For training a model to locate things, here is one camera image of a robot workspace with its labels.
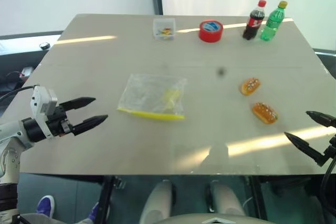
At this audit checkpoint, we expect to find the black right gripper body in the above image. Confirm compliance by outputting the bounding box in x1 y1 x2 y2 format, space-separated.
324 133 336 158

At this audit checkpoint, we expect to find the green soda bottle yellow cap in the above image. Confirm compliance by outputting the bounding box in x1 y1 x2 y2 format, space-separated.
259 0 288 42

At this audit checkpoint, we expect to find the beige rounded robot leg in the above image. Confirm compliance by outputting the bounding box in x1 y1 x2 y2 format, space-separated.
139 180 176 224
208 180 247 217

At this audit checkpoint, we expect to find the blue shoe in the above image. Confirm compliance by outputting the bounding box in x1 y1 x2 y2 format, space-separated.
88 202 100 221
36 195 55 218

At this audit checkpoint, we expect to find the grey robot body plate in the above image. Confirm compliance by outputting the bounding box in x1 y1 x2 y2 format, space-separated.
154 213 266 224

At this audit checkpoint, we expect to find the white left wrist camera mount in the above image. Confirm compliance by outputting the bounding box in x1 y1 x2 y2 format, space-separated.
29 85 58 138

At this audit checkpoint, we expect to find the red and white device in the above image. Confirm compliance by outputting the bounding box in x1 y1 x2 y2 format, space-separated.
20 67 34 78

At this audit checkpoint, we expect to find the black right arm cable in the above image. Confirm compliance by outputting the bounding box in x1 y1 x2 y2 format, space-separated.
320 155 336 210

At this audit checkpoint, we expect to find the toy hot dog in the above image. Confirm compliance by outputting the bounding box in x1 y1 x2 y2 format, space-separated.
240 77 261 97
251 102 279 125

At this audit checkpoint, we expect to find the cola bottle red cap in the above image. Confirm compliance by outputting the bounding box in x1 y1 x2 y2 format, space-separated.
241 0 267 41

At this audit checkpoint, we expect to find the clear box with colourful bits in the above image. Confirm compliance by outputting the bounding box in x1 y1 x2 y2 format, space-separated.
153 18 176 40

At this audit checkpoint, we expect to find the red tape roll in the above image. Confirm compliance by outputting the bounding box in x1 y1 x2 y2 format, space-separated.
198 19 224 44

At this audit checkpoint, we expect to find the black table leg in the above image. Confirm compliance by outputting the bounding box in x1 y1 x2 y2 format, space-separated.
248 175 268 221
97 175 115 224

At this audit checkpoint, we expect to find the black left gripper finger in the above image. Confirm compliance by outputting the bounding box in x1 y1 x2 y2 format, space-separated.
59 97 97 111
70 114 109 137

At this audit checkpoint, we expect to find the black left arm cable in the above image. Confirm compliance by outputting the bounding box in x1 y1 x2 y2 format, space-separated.
0 84 40 102

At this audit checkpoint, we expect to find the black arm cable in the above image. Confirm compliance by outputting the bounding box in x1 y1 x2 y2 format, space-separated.
320 155 336 210
0 84 40 102

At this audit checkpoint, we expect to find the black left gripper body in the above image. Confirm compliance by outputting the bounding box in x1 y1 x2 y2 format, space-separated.
47 103 75 138

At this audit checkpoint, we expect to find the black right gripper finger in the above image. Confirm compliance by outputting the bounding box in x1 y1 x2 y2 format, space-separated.
306 111 336 128
284 132 329 167

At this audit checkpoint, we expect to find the clear zip bag yellow seal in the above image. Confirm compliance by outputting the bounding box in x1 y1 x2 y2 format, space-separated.
117 73 188 121

